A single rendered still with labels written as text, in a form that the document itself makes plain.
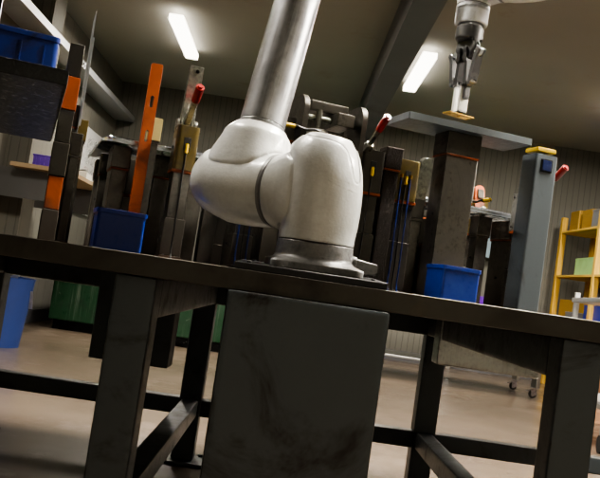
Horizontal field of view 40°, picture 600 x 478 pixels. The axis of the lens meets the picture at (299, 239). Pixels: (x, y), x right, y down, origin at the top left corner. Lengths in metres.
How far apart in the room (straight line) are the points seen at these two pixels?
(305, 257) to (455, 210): 0.72
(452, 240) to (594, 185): 8.58
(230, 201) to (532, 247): 0.96
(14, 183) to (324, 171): 5.10
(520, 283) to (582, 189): 8.39
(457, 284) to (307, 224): 0.61
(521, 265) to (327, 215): 0.87
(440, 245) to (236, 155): 0.70
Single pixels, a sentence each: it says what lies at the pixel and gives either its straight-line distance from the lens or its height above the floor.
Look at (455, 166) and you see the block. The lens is 2.22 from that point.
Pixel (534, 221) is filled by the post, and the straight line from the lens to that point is 2.34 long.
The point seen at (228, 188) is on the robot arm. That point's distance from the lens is 1.70.
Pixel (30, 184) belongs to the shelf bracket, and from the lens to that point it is 6.52.
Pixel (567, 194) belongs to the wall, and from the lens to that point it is 10.61.
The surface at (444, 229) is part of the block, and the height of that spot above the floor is 0.89.
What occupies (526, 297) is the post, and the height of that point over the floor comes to 0.75.
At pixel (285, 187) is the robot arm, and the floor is 0.87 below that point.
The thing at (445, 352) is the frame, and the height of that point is 0.54.
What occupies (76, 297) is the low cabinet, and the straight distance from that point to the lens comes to 7.77.
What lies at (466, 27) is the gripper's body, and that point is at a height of 1.43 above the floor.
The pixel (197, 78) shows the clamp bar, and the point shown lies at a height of 1.18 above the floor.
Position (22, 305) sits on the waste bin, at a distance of 5.91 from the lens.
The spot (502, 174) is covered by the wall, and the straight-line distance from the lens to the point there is 10.42.
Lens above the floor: 0.68
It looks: 3 degrees up
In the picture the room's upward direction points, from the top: 8 degrees clockwise
